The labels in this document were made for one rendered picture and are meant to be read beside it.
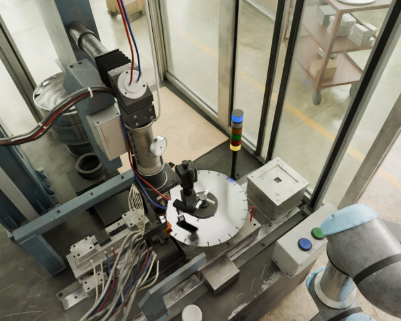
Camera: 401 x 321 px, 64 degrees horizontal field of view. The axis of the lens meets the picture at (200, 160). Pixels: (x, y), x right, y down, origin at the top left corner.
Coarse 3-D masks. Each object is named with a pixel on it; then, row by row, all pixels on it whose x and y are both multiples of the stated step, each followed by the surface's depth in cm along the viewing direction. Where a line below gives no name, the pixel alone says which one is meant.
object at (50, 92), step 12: (60, 72) 150; (48, 84) 147; (60, 84) 150; (36, 96) 143; (48, 96) 145; (60, 96) 150; (48, 108) 138; (72, 108) 133; (60, 120) 136; (72, 120) 137; (60, 132) 143; (72, 132) 142; (84, 132) 144; (72, 144) 148; (84, 144) 153
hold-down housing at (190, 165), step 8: (184, 160) 90; (176, 168) 91; (184, 168) 91; (192, 168) 91; (184, 176) 90; (184, 184) 93; (184, 192) 99; (192, 192) 100; (184, 200) 101; (192, 200) 102
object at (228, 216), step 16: (208, 176) 127; (224, 176) 127; (176, 192) 123; (224, 192) 122; (224, 208) 117; (240, 208) 117; (176, 224) 114; (192, 224) 113; (208, 224) 113; (224, 224) 113; (240, 224) 113; (192, 240) 109; (208, 240) 109; (224, 240) 109
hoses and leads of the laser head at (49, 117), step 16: (144, 0) 53; (128, 32) 51; (80, 96) 64; (48, 112) 62; (64, 112) 63; (160, 112) 70; (48, 128) 63; (0, 144) 61; (16, 144) 62; (128, 144) 79; (144, 192) 85
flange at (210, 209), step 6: (198, 192) 121; (204, 192) 121; (198, 198) 118; (210, 198) 119; (204, 204) 116; (210, 204) 117; (216, 204) 117; (198, 210) 116; (204, 210) 116; (210, 210) 116; (198, 216) 115; (204, 216) 114; (210, 216) 115
